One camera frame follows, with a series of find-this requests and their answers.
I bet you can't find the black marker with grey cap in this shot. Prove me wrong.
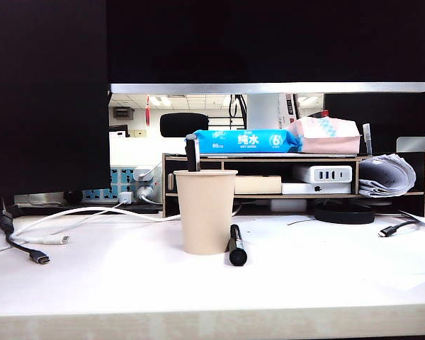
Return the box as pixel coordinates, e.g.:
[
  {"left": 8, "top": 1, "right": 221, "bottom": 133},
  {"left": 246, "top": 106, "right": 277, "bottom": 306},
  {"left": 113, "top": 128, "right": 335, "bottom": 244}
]
[{"left": 185, "top": 133, "right": 202, "bottom": 173}]

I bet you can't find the beige paper cup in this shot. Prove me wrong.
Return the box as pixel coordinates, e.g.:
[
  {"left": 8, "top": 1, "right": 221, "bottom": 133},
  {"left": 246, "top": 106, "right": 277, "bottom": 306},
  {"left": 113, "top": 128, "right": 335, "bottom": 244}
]
[{"left": 173, "top": 169, "right": 239, "bottom": 256}]

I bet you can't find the blue wet wipes pack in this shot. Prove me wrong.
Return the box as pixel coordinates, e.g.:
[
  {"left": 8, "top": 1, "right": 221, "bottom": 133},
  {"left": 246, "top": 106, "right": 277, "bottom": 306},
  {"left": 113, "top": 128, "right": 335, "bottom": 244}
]
[{"left": 184, "top": 128, "right": 303, "bottom": 154}]

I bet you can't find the beige box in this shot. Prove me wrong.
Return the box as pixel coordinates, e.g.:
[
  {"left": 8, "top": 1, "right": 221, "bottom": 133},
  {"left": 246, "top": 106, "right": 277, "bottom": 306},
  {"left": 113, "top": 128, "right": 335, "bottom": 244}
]
[{"left": 234, "top": 176, "right": 283, "bottom": 195}]

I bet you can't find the black office chair headrest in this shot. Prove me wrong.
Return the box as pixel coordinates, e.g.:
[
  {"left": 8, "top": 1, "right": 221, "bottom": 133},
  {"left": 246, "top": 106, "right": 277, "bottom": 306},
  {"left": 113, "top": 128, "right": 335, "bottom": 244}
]
[{"left": 159, "top": 113, "right": 210, "bottom": 138}]

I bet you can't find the white angled power plug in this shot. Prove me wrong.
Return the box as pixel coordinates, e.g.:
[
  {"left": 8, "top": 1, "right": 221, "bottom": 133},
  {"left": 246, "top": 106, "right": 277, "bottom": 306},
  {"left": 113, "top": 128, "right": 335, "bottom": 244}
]
[{"left": 134, "top": 161, "right": 163, "bottom": 181}]

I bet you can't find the white round power plug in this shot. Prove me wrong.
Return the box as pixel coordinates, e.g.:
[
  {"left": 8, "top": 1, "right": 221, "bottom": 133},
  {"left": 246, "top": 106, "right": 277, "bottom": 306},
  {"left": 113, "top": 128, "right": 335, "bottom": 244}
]
[{"left": 137, "top": 184, "right": 163, "bottom": 205}]

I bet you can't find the white monitor stand column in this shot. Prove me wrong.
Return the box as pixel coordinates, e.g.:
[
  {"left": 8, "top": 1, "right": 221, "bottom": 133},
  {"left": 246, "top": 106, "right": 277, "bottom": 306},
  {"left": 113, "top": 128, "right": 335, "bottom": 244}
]
[{"left": 246, "top": 93, "right": 281, "bottom": 130}]

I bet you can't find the small white box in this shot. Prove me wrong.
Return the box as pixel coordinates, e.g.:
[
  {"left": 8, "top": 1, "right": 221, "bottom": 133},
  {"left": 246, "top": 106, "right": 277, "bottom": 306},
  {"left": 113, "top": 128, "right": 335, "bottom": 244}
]
[{"left": 268, "top": 199, "right": 308, "bottom": 213}]

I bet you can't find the white multi-port USB charger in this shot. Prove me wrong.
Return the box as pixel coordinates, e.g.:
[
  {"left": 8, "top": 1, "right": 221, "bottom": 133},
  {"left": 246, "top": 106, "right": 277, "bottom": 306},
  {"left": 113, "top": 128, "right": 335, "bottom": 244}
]
[{"left": 293, "top": 164, "right": 353, "bottom": 185}]

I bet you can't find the pink tissue pack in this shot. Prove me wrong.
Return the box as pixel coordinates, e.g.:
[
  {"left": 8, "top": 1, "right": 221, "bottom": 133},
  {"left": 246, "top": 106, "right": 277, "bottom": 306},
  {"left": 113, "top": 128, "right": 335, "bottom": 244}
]
[{"left": 285, "top": 115, "right": 361, "bottom": 154}]

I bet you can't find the blue-socket power strip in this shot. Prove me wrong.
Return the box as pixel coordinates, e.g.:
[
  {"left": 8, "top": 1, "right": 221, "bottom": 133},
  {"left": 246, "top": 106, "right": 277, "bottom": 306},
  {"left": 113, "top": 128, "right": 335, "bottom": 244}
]
[{"left": 81, "top": 166, "right": 164, "bottom": 203}]

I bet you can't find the black round monitor base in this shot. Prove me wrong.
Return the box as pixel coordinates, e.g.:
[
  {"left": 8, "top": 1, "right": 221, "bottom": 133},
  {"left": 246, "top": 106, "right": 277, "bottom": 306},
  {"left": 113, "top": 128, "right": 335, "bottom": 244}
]
[{"left": 313, "top": 200, "right": 376, "bottom": 225}]

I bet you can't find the silver-bezel computer monitor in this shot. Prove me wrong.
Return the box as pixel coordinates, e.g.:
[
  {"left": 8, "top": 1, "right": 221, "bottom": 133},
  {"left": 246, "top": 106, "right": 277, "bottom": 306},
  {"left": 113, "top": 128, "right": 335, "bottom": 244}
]
[{"left": 106, "top": 0, "right": 425, "bottom": 95}]

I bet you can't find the silver pen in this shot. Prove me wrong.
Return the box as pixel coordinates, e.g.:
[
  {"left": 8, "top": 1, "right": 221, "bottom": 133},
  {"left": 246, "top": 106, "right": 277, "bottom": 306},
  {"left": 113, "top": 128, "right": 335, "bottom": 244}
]
[{"left": 362, "top": 123, "right": 373, "bottom": 155}]

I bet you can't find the rolled paper bundle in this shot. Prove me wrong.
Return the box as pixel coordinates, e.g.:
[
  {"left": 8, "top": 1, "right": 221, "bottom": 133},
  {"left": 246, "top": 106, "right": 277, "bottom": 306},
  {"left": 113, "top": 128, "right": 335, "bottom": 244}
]
[{"left": 358, "top": 152, "right": 417, "bottom": 198}]

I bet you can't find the black monitor panel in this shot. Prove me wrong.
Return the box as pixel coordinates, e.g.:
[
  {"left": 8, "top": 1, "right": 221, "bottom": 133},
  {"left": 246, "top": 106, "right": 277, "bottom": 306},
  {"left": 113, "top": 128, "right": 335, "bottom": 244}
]
[{"left": 0, "top": 0, "right": 111, "bottom": 221}]

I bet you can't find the silver metal plate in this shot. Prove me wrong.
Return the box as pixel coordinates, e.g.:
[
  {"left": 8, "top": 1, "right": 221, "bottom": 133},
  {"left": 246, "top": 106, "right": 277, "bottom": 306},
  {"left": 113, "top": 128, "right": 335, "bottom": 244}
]
[{"left": 396, "top": 137, "right": 425, "bottom": 154}]

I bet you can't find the wooden desk organizer shelf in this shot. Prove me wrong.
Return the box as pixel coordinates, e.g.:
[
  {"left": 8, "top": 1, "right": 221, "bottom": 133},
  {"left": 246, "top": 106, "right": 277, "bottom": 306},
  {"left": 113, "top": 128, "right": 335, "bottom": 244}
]
[{"left": 161, "top": 150, "right": 425, "bottom": 218}]

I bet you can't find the white USB-C cable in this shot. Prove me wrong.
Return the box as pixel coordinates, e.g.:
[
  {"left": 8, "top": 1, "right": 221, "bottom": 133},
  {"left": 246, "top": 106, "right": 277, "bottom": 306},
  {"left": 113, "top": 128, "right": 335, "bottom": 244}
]
[{"left": 10, "top": 206, "right": 182, "bottom": 246}]

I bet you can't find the black charging cable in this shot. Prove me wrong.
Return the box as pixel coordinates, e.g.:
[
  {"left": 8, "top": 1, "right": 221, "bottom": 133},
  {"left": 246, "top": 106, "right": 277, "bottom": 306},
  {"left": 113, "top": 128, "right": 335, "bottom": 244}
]
[{"left": 378, "top": 220, "right": 421, "bottom": 238}]

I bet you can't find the black USB-C cable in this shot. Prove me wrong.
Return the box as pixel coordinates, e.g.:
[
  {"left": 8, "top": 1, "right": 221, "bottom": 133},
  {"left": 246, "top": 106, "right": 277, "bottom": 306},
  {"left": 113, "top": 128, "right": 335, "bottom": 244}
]
[{"left": 0, "top": 208, "right": 52, "bottom": 266}]

